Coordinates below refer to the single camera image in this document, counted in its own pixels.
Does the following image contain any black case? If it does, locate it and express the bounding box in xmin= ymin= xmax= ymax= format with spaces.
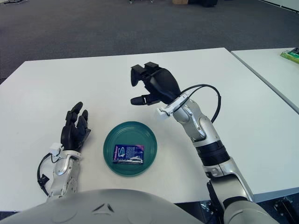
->
xmin=188 ymin=0 xmax=218 ymax=7

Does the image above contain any grey robot torso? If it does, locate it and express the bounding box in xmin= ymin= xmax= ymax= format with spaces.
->
xmin=0 ymin=188 xmax=211 ymax=224

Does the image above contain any green flat box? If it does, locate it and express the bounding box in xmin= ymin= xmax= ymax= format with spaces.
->
xmin=280 ymin=48 xmax=299 ymax=63

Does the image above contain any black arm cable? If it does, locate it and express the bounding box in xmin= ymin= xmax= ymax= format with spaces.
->
xmin=36 ymin=154 xmax=56 ymax=196
xmin=179 ymin=84 xmax=221 ymax=123

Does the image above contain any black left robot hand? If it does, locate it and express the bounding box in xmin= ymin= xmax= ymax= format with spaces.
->
xmin=60 ymin=101 xmax=92 ymax=150

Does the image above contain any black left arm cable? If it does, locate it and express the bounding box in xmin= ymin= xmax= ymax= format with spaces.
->
xmin=36 ymin=154 xmax=56 ymax=196

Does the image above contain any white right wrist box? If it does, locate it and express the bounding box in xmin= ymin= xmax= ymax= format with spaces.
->
xmin=156 ymin=107 xmax=170 ymax=121

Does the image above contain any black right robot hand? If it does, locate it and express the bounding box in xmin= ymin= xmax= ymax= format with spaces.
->
xmin=130 ymin=62 xmax=182 ymax=106

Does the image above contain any black metal stand frame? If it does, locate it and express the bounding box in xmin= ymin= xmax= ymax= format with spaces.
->
xmin=273 ymin=196 xmax=299 ymax=224

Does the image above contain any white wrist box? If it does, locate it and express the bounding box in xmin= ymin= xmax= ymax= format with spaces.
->
xmin=49 ymin=143 xmax=64 ymax=156
xmin=156 ymin=107 xmax=170 ymax=121

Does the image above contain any blue purple gum pack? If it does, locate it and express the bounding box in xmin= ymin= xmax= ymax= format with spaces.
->
xmin=113 ymin=144 xmax=145 ymax=165

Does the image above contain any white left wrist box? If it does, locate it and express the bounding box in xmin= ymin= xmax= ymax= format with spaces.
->
xmin=49 ymin=143 xmax=64 ymax=156

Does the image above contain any green round plate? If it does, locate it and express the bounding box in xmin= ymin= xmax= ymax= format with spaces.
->
xmin=103 ymin=120 xmax=158 ymax=177

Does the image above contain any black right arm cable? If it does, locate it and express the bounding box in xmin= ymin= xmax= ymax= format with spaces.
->
xmin=179 ymin=84 xmax=221 ymax=123

